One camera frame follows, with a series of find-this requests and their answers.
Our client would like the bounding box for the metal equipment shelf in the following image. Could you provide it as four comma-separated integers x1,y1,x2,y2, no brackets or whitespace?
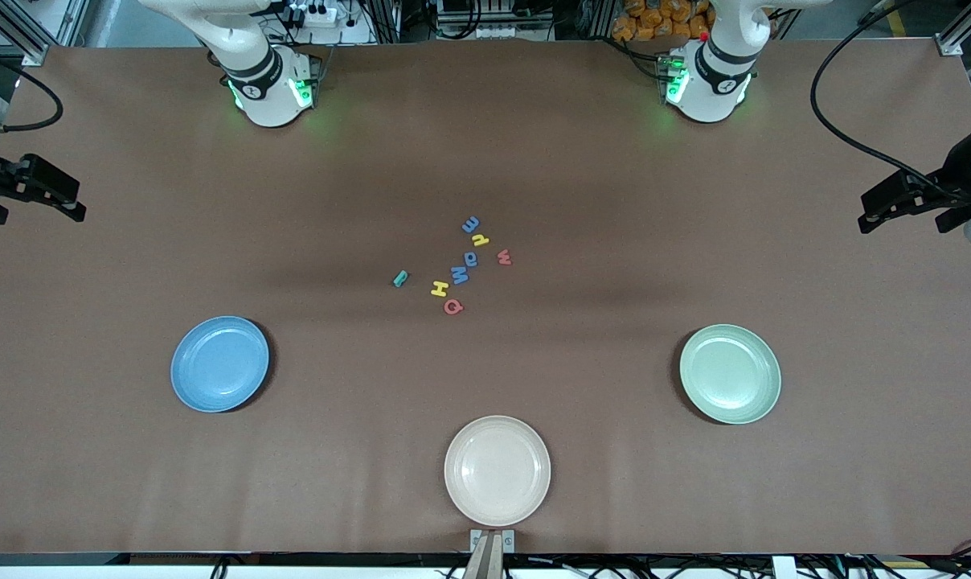
436,0,555,39

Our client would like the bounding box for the beige plate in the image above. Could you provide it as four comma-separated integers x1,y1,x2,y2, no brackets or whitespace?
444,415,551,528

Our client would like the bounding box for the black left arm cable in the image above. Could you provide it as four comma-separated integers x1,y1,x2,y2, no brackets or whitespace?
810,0,948,202

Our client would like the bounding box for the green plate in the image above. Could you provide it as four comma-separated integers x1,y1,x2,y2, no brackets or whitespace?
679,324,782,425

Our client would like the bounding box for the blue plate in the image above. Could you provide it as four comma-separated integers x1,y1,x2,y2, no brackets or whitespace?
170,316,270,413

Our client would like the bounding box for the white power strip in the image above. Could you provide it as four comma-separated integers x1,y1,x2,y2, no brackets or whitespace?
289,4,338,29

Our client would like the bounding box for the aluminium frame profile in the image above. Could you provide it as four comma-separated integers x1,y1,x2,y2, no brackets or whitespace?
0,0,52,67
936,0,971,57

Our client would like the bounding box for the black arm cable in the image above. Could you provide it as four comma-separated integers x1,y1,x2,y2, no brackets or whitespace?
0,44,64,133
810,0,948,202

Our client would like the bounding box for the bag of orange items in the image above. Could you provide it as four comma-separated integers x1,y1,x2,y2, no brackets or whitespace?
612,0,715,43

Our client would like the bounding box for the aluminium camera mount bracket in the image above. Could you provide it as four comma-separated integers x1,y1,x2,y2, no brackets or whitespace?
469,529,515,579

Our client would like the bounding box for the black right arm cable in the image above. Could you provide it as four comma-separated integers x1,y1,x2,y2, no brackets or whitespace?
0,44,64,133

